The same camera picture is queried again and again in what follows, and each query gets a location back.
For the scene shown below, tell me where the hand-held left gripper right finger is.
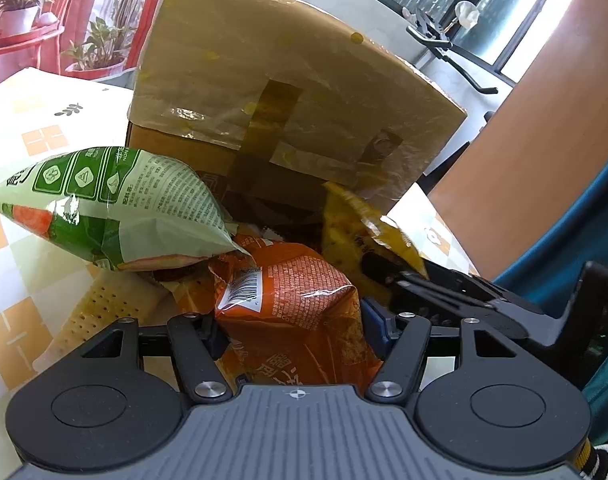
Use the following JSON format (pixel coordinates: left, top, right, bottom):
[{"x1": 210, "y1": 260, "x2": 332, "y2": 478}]
[{"x1": 361, "y1": 297, "x2": 522, "y2": 405}]

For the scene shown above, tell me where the black exercise bike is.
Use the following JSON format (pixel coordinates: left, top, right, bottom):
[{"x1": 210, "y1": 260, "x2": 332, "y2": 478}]
[{"x1": 404, "y1": 7, "x2": 499, "y2": 96}]

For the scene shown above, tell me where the brown wooden panel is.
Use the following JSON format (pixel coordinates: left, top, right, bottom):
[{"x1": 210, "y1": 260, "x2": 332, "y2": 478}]
[{"x1": 429, "y1": 0, "x2": 608, "y2": 281}]

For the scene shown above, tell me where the yellow snack packet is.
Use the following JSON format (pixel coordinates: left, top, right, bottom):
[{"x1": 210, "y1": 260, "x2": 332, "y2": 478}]
[{"x1": 320, "y1": 181, "x2": 429, "y2": 281}]

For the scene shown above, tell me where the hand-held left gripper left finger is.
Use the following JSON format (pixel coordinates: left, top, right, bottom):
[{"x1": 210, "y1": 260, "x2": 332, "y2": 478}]
[{"x1": 79, "y1": 312, "x2": 235, "y2": 406}]

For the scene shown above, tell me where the printed plant wall backdrop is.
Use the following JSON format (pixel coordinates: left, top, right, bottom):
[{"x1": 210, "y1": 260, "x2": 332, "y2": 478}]
[{"x1": 0, "y1": 0, "x2": 177, "y2": 93}]

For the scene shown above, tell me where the orange snack bag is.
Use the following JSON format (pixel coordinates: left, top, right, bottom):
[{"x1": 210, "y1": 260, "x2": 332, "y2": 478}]
[{"x1": 206, "y1": 232, "x2": 385, "y2": 388}]

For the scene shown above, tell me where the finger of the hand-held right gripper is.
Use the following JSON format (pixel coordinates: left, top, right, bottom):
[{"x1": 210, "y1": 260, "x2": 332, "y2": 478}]
[
  {"x1": 391, "y1": 284, "x2": 530, "y2": 339},
  {"x1": 361, "y1": 254, "x2": 543, "y2": 317}
]

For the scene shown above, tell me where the taped cardboard box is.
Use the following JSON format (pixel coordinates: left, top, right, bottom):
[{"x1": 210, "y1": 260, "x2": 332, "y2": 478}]
[{"x1": 125, "y1": 0, "x2": 468, "y2": 221}]

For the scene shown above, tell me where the teal cloth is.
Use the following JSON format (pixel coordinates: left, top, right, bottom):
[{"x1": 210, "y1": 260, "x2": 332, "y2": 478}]
[{"x1": 491, "y1": 145, "x2": 608, "y2": 433}]

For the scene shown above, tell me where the clear cracker packet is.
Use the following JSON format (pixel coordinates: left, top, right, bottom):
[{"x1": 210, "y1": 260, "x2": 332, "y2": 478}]
[{"x1": 36, "y1": 275, "x2": 169, "y2": 371}]

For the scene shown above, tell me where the orange checked tablecloth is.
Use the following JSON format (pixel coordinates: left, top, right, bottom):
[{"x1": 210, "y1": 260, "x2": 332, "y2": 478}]
[{"x1": 0, "y1": 67, "x2": 479, "y2": 480}]

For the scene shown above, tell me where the green snack bag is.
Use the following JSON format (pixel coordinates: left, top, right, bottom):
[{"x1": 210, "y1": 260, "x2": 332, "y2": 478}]
[{"x1": 0, "y1": 146, "x2": 257, "y2": 273}]

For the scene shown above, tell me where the white black striped cloth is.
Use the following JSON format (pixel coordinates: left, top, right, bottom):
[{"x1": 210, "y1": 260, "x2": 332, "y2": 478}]
[{"x1": 581, "y1": 437, "x2": 608, "y2": 480}]

